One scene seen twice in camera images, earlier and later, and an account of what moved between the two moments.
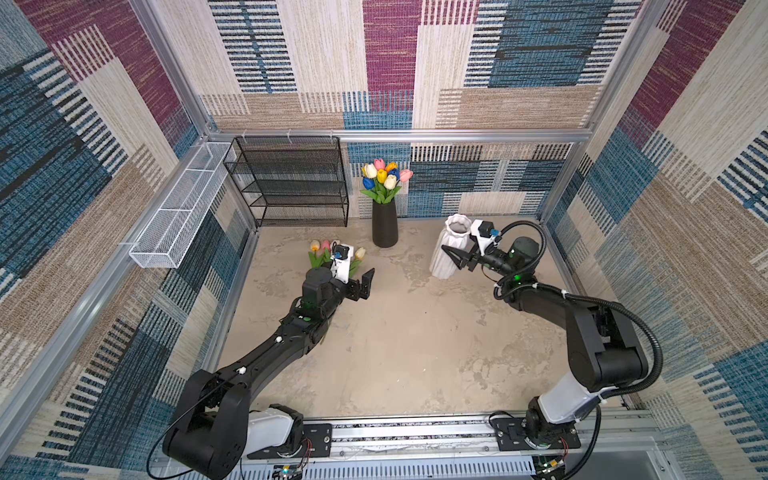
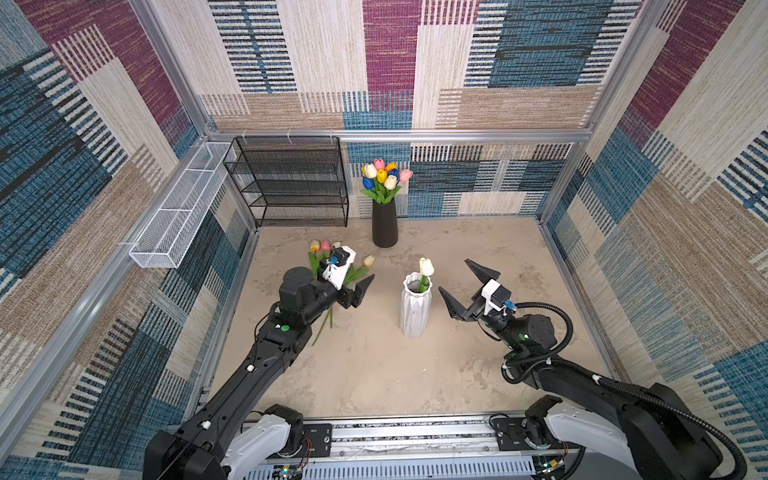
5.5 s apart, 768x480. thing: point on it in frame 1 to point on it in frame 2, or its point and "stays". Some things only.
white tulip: (390, 181) stays
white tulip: (370, 171) stays
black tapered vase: (384, 224) stays
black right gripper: (473, 256) to (457, 311)
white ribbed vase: (455, 234) to (415, 307)
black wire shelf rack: (291, 181) stays
